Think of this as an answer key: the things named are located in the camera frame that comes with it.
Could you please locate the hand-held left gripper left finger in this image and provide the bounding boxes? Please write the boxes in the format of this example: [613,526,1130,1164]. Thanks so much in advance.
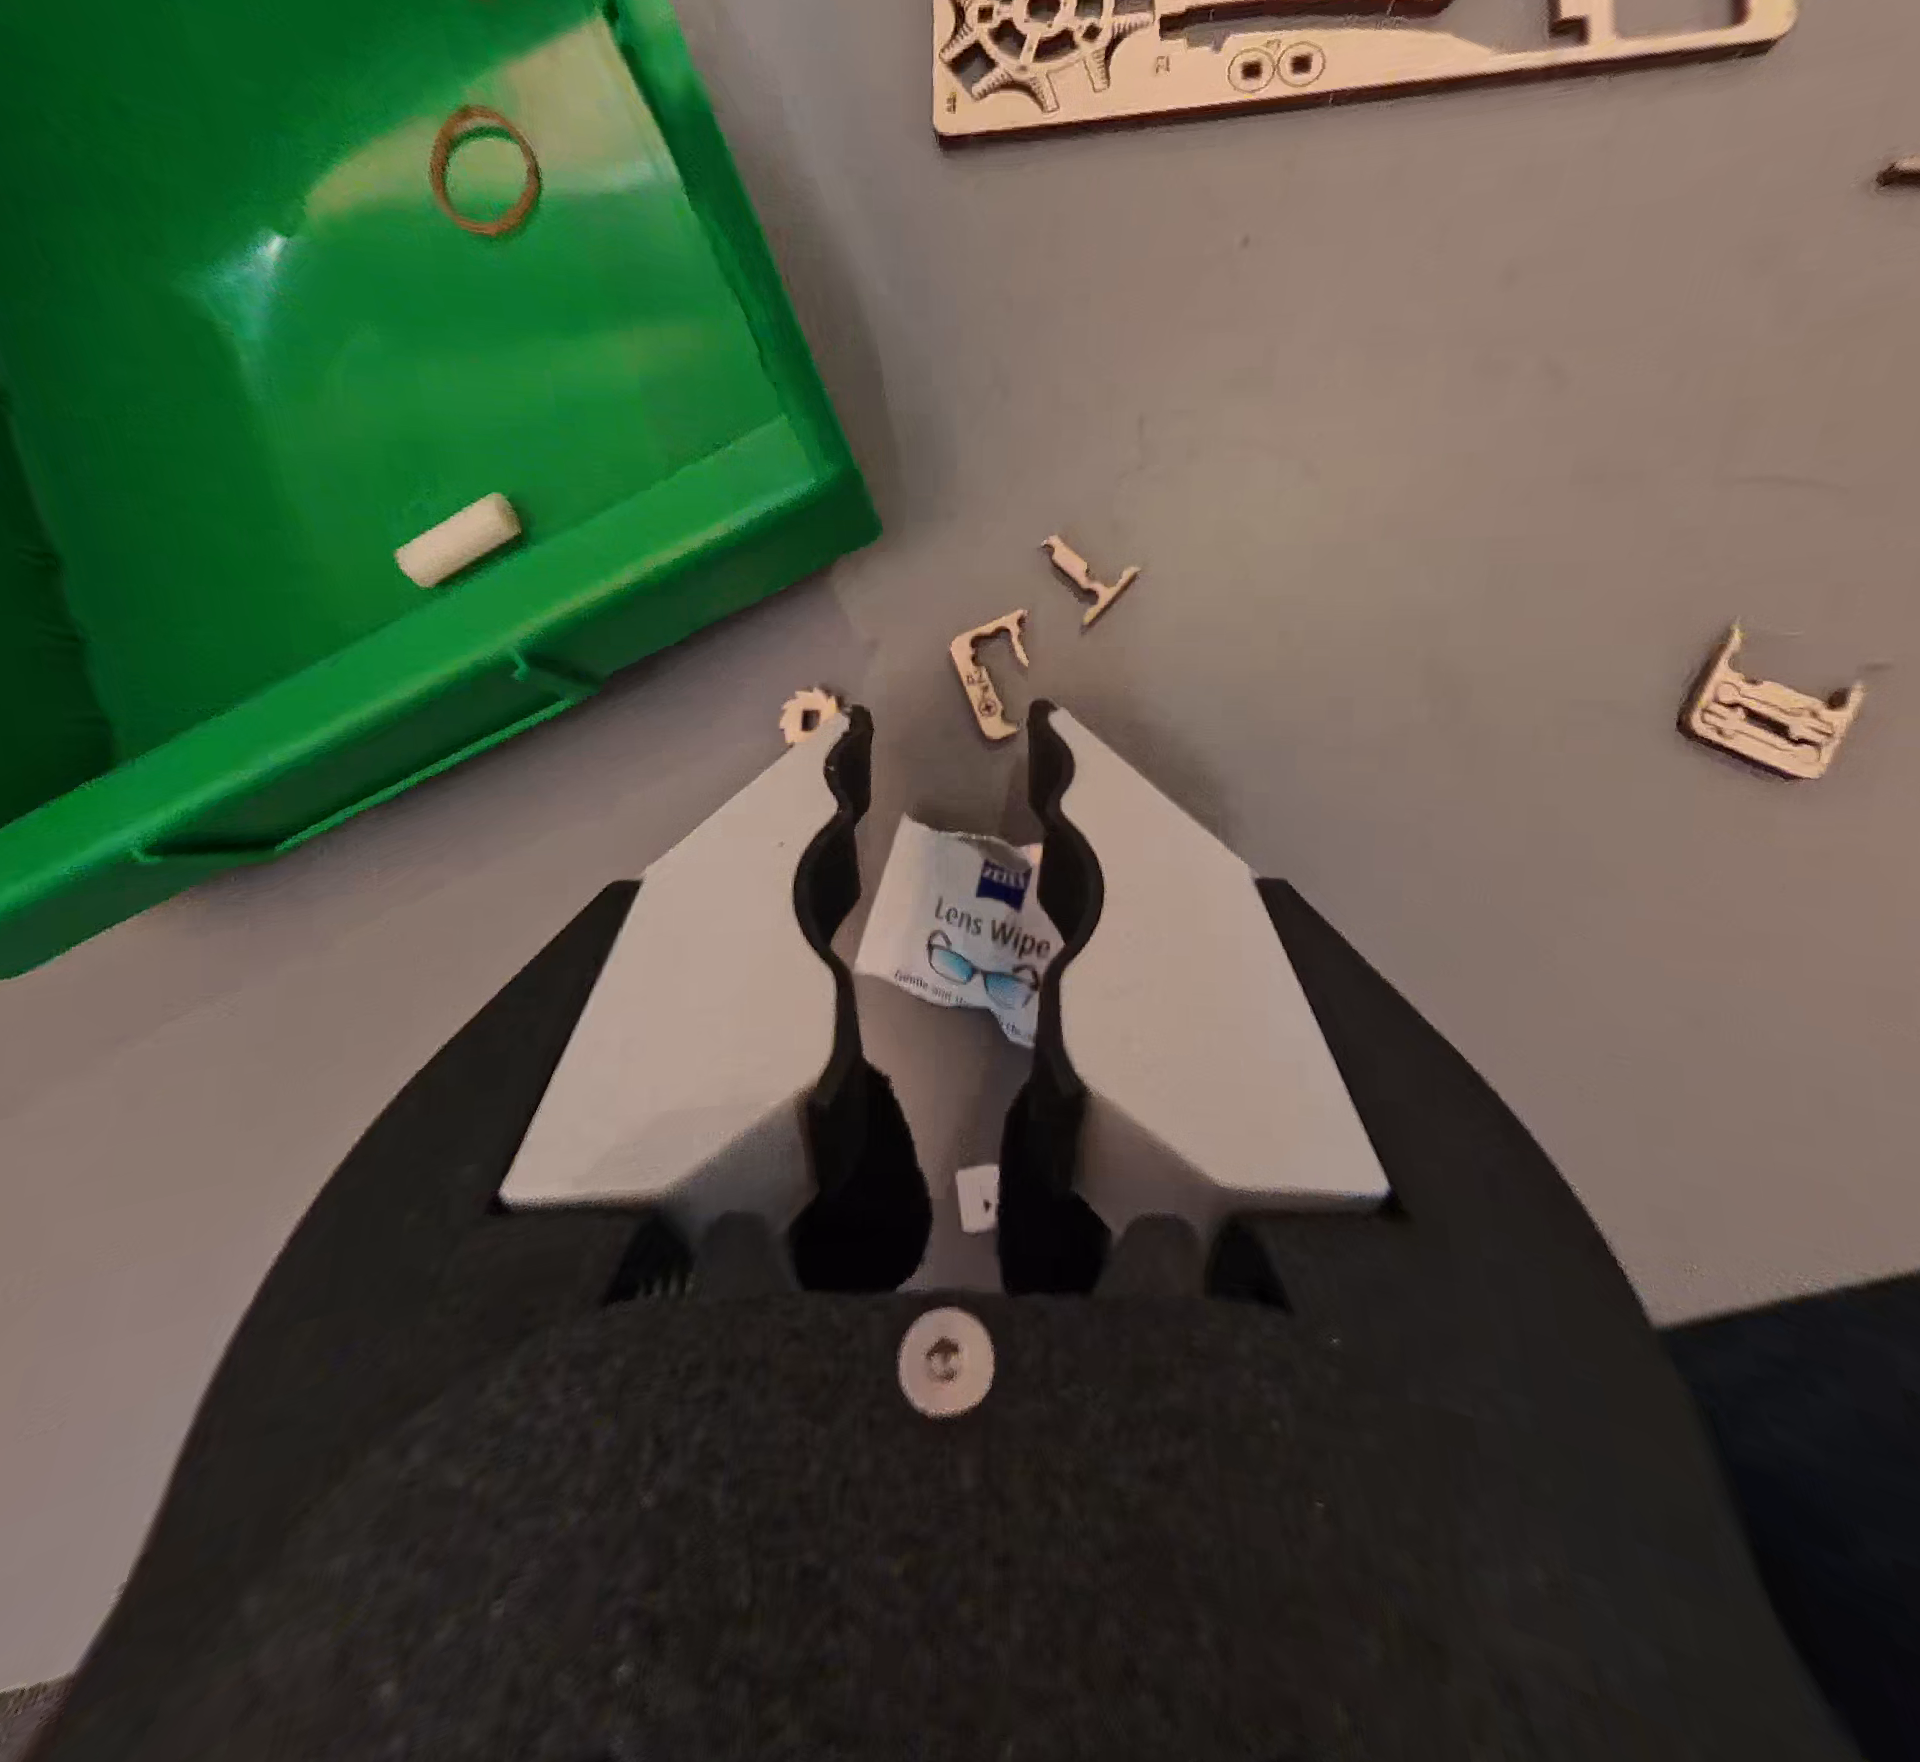
[495,705,873,1233]

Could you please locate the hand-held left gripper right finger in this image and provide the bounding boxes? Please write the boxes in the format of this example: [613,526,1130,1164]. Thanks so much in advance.
[1024,700,1393,1219]

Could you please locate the grey desk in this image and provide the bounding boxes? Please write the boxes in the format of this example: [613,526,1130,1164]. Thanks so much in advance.
[0,0,1920,1697]

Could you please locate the small wooden key piece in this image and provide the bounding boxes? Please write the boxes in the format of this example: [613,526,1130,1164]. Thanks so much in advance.
[1042,535,1141,626]

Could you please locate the small white cylinder piece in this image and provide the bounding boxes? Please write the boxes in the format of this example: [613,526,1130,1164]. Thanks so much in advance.
[394,490,520,588]

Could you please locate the green plastic bin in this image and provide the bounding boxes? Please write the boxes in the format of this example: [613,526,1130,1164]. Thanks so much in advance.
[0,0,883,980]

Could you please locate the dark trousers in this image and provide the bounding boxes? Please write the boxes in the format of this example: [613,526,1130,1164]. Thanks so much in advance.
[1656,1257,1920,1762]

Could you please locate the brown rubber band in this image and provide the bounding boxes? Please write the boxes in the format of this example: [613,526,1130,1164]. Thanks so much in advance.
[430,105,541,237]

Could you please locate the wooden hook bracket piece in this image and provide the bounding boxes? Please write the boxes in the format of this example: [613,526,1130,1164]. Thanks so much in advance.
[947,610,1036,739]

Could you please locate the wooden frame with pegs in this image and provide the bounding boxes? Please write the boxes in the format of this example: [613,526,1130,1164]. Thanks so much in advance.
[1676,625,1865,780]

